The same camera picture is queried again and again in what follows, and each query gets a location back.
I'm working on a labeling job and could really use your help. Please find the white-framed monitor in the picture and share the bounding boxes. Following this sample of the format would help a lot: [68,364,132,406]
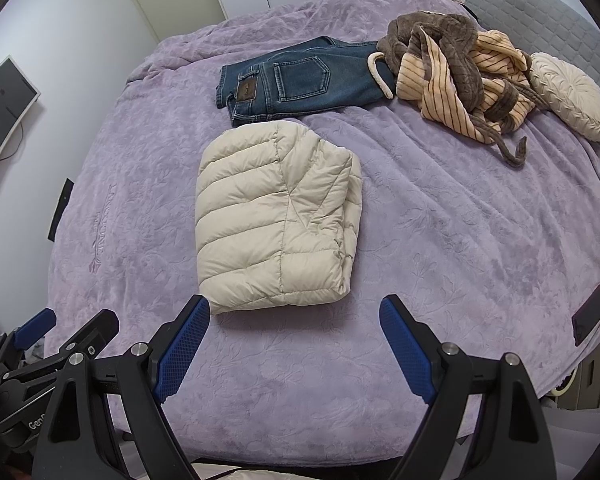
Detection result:
[0,56,42,216]

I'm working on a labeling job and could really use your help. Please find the blue denim jeans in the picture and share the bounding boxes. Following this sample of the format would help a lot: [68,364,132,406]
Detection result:
[216,35,398,128]

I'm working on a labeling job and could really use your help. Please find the black smartphone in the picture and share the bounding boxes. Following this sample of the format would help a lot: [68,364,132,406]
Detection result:
[571,284,600,347]

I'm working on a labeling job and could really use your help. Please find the black rectangular tag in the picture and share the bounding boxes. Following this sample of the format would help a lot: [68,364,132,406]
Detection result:
[53,177,76,242]

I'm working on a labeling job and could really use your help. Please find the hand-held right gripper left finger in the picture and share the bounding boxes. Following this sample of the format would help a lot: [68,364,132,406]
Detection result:
[32,294,212,480]

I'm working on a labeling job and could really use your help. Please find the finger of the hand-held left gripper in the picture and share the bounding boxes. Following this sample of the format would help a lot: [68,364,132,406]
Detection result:
[2,308,57,356]
[7,309,121,386]

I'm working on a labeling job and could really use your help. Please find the brown striped fleece robe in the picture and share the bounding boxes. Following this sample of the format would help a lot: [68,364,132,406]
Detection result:
[377,11,538,168]

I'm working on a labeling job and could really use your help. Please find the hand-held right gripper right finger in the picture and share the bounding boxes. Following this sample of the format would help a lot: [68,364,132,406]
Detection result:
[378,294,558,480]

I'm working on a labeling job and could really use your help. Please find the grey quilted headboard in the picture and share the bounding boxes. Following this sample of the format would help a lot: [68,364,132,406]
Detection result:
[465,0,600,111]

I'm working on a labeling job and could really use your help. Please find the beige storage box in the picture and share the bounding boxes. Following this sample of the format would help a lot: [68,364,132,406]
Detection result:
[562,345,600,411]

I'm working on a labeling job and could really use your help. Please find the cream quilted down jacket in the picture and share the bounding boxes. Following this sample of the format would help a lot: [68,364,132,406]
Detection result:
[195,120,363,316]

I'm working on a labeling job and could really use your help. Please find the thin black monitor cable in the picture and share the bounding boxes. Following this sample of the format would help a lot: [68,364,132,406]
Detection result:
[0,119,26,161]

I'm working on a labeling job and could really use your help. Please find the round cream pleated cushion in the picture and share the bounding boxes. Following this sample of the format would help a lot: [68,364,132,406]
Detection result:
[527,51,600,142]

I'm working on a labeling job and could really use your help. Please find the purple embossed blanket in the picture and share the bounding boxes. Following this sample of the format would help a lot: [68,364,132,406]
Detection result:
[45,0,600,461]

